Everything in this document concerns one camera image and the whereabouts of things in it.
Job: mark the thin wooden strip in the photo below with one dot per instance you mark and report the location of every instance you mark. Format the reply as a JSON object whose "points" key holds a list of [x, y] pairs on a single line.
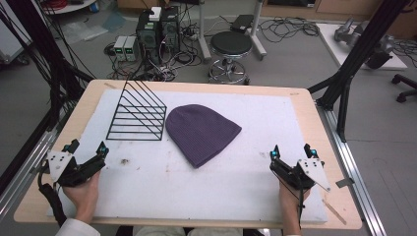
{"points": [[334, 211]]}

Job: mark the aluminium rail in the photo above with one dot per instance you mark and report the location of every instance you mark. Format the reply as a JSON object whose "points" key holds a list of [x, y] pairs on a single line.
{"points": [[23, 177], [357, 183]]}

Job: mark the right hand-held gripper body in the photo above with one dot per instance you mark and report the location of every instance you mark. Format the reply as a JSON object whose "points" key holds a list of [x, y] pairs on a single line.
{"points": [[306, 173]]}

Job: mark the white metal stand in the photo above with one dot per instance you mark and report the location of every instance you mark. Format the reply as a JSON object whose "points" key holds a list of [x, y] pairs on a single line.
{"points": [[203, 39]]}

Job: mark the black flat box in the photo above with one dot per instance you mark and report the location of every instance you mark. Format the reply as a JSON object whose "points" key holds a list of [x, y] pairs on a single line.
{"points": [[242, 23]]}

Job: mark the grey power supply unit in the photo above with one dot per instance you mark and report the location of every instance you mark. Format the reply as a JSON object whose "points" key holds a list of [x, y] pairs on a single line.
{"points": [[131, 48], [120, 47]]}

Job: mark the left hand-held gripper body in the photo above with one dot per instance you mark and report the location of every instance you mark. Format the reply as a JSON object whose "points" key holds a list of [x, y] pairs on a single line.
{"points": [[69, 173]]}

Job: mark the black metal frame stand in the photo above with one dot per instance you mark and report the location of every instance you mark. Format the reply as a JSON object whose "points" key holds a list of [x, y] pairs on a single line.
{"points": [[357, 52], [39, 39]]}

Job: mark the black round stool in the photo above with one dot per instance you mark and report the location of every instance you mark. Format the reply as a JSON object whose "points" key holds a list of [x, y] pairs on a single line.
{"points": [[231, 42]]}

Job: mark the grey tape piece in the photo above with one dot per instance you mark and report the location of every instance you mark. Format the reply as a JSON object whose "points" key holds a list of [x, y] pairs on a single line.
{"points": [[344, 183]]}

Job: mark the white platform board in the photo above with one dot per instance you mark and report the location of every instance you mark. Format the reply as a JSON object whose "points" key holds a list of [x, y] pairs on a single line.
{"points": [[331, 42]]}

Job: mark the person's right hand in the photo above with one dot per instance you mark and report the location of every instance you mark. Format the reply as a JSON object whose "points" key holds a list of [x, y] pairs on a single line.
{"points": [[290, 201]]}

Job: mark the black office chair base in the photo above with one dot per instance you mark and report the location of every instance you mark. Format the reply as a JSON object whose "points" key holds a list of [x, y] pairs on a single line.
{"points": [[406, 88]]}

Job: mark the clear plastic sheet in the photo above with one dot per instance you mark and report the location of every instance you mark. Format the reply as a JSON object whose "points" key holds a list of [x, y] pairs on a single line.
{"points": [[82, 31]]}

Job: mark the person's left hand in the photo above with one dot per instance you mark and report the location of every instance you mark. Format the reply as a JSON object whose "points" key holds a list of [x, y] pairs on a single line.
{"points": [[83, 200]]}

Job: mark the black computer tower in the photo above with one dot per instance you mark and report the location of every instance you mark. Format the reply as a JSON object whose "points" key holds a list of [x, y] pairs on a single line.
{"points": [[149, 39], [170, 29]]}

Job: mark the white foam mat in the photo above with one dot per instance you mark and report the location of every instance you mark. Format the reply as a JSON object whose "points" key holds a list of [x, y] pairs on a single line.
{"points": [[229, 190]]}

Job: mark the white box device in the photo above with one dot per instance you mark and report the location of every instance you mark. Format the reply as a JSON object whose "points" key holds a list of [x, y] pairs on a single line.
{"points": [[155, 13]]}

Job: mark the purple knit beanie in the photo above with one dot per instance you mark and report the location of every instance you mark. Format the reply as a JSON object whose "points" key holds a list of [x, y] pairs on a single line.
{"points": [[200, 131]]}

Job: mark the white round table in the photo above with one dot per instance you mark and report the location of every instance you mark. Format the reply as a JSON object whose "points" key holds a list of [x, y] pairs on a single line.
{"points": [[72, 7]]}

